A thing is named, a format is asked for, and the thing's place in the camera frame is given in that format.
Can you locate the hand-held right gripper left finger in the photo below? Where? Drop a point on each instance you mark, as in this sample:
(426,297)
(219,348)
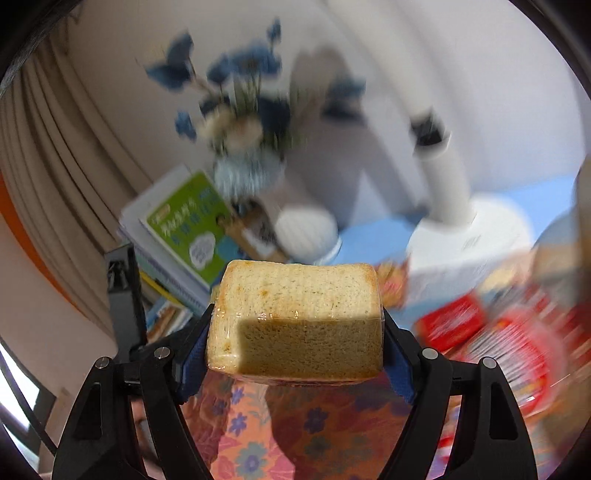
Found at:
(191,369)

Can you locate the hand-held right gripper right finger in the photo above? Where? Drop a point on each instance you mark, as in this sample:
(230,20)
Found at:
(397,369)

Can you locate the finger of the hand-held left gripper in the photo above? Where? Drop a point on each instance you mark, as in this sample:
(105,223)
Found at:
(127,300)

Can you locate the clear toast packet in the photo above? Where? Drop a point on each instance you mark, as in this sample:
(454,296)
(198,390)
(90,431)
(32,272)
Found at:
(295,314)

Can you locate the red snack packet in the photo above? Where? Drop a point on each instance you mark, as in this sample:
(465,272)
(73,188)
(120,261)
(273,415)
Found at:
(452,325)

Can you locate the stack of books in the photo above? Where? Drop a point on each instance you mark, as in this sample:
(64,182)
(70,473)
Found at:
(138,217)

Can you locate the orange snack packet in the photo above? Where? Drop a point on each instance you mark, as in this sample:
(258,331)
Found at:
(392,281)

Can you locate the green cover book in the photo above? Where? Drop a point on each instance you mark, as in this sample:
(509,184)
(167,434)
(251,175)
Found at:
(184,226)

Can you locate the floral tablecloth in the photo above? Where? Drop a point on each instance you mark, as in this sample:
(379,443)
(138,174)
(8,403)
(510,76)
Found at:
(323,429)

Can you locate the large red bread bag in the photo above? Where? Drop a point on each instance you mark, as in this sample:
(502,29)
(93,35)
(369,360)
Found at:
(517,341)

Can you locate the beige curtain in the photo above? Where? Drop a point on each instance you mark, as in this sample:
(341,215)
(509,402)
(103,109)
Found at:
(46,161)

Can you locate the white dome-shaped object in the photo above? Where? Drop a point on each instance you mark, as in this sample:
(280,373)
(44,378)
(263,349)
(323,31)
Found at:
(304,230)

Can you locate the pale blue vase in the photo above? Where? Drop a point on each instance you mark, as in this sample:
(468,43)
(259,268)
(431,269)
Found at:
(244,173)

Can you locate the white stand with round base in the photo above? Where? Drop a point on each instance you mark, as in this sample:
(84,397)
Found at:
(448,184)

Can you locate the blue artificial flower bouquet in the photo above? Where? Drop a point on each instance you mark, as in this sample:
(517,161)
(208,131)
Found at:
(249,64)

